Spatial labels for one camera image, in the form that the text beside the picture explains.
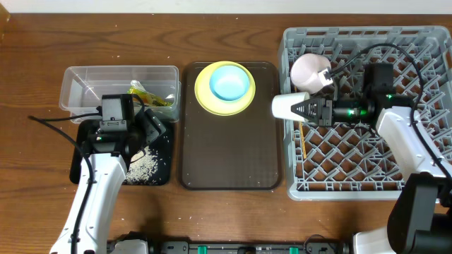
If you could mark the grey plastic dishwasher rack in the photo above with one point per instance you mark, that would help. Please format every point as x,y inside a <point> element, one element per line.
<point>350,163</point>

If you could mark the wooden chopstick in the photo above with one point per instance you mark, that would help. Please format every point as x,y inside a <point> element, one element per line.
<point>302,142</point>

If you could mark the rice pile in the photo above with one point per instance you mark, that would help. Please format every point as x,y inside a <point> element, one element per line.
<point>147,168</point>

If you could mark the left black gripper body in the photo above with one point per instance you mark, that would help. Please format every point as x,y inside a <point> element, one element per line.
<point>145,129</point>

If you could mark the white cup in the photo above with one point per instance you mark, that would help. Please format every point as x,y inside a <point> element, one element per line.
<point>281,105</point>

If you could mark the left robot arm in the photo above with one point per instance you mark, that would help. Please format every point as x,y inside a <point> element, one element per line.
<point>86,228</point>

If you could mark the light blue bowl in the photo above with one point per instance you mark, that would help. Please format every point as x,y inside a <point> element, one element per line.
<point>229,83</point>

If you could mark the yellow plate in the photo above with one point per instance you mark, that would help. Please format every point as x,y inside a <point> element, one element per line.
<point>217,106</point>

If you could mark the clear plastic bin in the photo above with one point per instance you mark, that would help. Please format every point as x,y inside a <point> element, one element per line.
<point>83,87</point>

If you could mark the black waste tray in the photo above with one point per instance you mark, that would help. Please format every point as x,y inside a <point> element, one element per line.
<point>164,144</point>

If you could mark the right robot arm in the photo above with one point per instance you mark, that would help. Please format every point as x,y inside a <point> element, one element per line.
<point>413,226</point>

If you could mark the dark brown serving tray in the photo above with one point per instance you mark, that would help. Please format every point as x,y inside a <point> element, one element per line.
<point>238,152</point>

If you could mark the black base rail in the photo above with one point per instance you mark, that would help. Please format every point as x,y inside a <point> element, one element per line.
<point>247,248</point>

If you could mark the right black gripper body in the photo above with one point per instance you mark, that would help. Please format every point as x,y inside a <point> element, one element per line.
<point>347,111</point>

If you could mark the green orange snack wrapper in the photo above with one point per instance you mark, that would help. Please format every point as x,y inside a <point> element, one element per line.
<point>148,98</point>

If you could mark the white bowl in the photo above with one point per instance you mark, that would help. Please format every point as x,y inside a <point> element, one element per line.
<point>311,73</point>

